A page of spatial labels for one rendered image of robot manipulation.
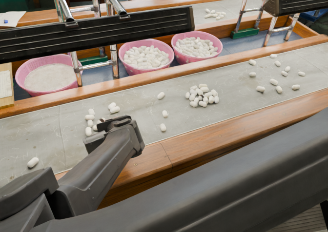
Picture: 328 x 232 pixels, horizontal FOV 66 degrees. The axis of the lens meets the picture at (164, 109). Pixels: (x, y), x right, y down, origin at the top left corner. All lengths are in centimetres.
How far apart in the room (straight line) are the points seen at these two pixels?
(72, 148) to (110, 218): 73
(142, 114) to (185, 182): 80
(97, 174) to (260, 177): 23
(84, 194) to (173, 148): 57
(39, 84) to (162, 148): 62
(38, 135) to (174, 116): 49
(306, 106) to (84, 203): 101
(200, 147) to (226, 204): 70
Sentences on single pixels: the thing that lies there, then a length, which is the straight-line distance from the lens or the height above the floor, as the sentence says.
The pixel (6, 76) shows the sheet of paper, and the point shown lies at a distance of 121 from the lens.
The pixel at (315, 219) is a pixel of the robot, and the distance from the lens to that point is 125.
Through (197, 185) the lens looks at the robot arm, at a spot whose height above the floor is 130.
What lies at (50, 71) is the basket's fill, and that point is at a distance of 126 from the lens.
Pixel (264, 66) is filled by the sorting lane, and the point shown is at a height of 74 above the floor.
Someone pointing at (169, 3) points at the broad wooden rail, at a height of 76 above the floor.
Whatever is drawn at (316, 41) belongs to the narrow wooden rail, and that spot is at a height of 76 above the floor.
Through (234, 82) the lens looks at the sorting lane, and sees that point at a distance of 120.
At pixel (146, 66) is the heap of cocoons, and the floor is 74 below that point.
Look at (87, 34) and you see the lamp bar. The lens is 77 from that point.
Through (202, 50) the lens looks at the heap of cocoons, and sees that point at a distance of 137.
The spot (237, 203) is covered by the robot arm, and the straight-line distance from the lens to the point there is 18.
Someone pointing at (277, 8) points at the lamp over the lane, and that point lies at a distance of 110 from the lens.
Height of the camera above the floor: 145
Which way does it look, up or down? 45 degrees down
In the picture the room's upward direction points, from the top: 5 degrees clockwise
